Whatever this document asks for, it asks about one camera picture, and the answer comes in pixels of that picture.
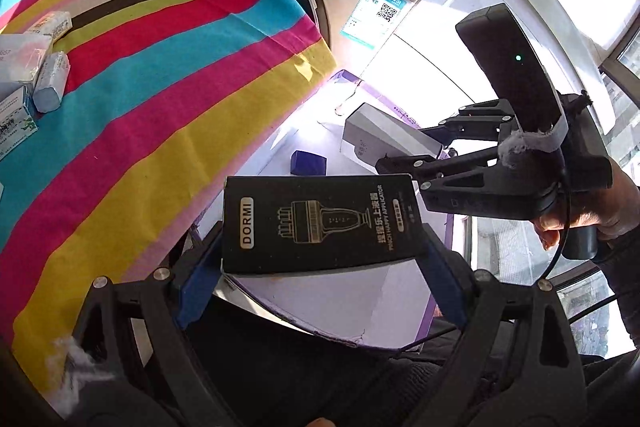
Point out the white box with purple rim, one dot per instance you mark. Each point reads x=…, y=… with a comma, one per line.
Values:
x=325, y=302

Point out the white box with yellow print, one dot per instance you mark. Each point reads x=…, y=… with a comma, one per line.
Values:
x=50, y=24

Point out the person's right hand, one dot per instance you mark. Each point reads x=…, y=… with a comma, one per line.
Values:
x=547, y=227

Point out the white and silver box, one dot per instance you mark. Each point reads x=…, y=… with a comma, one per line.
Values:
x=380, y=132

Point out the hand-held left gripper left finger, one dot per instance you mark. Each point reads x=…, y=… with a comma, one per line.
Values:
x=197, y=287

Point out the striped colourful cloth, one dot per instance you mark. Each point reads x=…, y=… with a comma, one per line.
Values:
x=150, y=57

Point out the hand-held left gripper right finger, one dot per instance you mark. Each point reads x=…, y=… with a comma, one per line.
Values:
x=445, y=287

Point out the person's dark trousers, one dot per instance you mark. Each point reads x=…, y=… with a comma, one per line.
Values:
x=280, y=377

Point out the window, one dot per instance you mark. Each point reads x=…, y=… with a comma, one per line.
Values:
x=625, y=117

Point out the small dark blue box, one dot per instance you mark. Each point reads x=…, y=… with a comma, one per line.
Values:
x=307, y=163

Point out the black box with gold print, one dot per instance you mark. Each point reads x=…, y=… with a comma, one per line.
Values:
x=320, y=227

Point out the grey box with pink flower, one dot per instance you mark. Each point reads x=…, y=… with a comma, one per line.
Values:
x=22, y=59

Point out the person's right forearm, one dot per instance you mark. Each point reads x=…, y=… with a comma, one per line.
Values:
x=625, y=277

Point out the teal and white box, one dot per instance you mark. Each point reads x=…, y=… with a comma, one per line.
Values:
x=15, y=122

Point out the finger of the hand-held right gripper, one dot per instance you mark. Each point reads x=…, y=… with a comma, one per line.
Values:
x=475, y=122
x=435, y=167

